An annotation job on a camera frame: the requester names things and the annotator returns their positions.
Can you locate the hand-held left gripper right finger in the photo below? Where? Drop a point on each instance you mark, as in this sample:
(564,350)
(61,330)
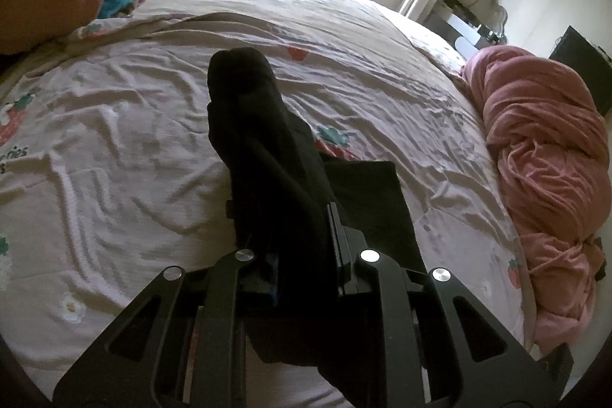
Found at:
(345,264)

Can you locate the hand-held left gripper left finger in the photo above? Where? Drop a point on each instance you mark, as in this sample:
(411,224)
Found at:
(262,280)

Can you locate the black garment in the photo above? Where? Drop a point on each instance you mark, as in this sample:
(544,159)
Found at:
(267,150)

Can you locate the white strawberry print quilt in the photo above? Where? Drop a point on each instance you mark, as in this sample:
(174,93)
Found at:
(143,111)

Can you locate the pink blanket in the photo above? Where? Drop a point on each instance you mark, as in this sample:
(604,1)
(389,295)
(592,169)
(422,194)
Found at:
(545,140)

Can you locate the white desk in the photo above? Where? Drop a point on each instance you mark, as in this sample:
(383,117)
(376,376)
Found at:
(454,28)

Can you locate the white standing fan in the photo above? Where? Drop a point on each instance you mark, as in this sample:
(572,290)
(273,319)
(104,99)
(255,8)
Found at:
(492,13)

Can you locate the black monitor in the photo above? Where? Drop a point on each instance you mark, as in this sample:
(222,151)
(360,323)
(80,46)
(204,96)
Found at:
(581,59)

